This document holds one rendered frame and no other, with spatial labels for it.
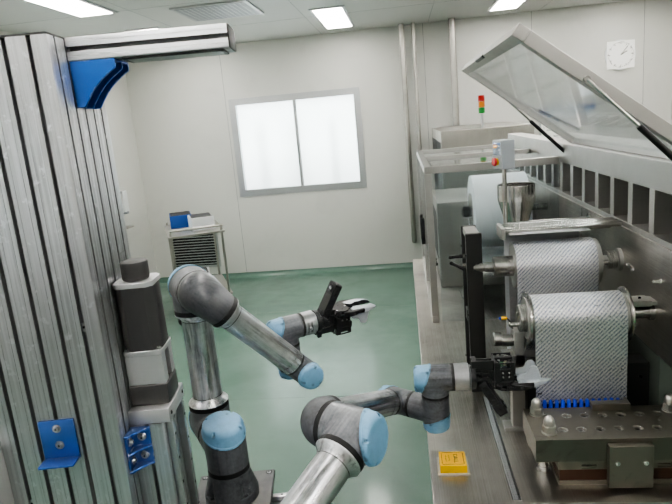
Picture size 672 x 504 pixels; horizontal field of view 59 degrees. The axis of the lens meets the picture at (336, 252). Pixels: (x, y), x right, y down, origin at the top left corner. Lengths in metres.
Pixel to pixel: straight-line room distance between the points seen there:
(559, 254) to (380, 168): 5.36
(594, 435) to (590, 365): 0.21
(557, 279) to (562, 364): 0.29
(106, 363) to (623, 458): 1.19
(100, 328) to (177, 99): 6.41
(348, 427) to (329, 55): 6.12
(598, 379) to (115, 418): 1.21
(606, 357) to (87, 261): 1.30
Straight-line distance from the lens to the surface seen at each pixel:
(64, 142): 1.23
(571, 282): 1.92
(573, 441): 1.60
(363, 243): 7.28
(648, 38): 7.62
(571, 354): 1.72
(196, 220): 5.98
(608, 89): 1.47
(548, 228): 1.92
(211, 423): 1.73
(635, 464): 1.65
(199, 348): 1.74
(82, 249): 1.25
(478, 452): 1.77
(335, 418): 1.38
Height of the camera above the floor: 1.83
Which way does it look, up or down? 12 degrees down
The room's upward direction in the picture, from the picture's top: 5 degrees counter-clockwise
